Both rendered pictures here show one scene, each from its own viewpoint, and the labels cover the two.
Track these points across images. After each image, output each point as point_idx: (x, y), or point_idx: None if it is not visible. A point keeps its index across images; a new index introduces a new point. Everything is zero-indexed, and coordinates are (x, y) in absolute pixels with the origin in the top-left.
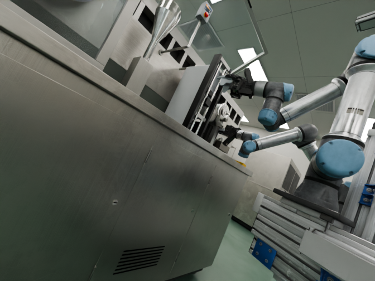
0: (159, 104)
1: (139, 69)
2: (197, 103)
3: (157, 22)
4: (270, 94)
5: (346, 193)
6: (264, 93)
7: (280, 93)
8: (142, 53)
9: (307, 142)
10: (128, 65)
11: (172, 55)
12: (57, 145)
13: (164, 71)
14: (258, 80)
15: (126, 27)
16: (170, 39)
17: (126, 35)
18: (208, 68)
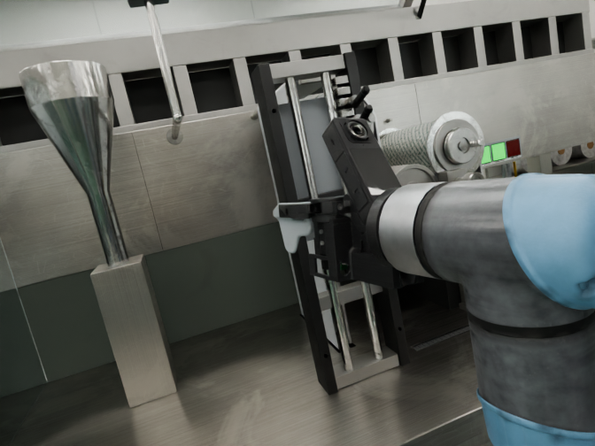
0: (274, 244)
1: (112, 305)
2: (305, 286)
3: (57, 151)
4: (469, 303)
5: None
6: (446, 280)
7: (524, 295)
8: (135, 188)
9: None
10: (133, 243)
11: (217, 94)
12: None
13: (220, 164)
14: (386, 197)
15: (58, 178)
16: (173, 76)
17: (75, 195)
18: (266, 139)
